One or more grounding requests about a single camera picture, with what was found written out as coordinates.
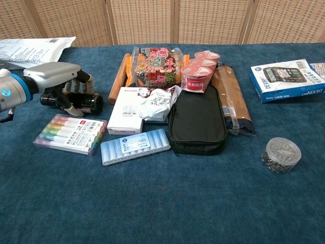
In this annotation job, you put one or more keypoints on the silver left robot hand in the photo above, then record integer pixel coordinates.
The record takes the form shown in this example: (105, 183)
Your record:
(53, 72)

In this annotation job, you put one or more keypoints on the black bottle with red label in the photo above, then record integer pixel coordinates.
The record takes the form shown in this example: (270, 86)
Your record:
(94, 103)

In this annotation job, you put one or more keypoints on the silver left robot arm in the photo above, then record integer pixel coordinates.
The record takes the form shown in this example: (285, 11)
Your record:
(12, 89)

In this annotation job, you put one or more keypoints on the wooden rolling pin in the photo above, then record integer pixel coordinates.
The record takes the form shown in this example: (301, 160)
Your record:
(118, 81)

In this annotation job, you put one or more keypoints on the large white printed bag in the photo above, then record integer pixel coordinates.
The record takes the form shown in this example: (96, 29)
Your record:
(30, 50)

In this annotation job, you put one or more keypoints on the coloured marker set pack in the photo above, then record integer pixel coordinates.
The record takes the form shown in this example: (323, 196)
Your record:
(71, 133)

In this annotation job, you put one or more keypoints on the white cardboard box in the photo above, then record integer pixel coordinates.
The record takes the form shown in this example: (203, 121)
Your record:
(124, 114)

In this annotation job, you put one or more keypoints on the colourful snack bag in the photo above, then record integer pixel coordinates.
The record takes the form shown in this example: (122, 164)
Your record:
(155, 68)

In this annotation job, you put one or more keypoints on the woven folding screen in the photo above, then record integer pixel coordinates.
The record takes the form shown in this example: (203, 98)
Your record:
(142, 20)

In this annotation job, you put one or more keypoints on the crumpled white foil bag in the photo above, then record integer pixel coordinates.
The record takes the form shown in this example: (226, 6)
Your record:
(157, 104)

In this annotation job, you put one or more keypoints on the light blue battery pack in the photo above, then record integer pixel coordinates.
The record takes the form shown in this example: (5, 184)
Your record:
(134, 147)

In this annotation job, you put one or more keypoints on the red lidded cup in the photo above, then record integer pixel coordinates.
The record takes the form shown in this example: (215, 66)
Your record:
(207, 55)
(196, 78)
(203, 63)

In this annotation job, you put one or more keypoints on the black zip pouch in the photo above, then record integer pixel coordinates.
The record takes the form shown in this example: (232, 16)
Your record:
(196, 119)

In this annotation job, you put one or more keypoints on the blue table cloth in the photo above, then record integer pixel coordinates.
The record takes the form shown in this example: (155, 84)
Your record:
(162, 203)

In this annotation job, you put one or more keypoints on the brown noodle package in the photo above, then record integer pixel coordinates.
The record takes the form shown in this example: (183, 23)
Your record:
(233, 101)

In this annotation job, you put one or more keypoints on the blue white calculator box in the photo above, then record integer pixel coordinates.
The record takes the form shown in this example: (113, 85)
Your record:
(284, 81)

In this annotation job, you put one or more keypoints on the clear round plastic container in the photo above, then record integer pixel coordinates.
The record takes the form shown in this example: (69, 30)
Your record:
(281, 155)

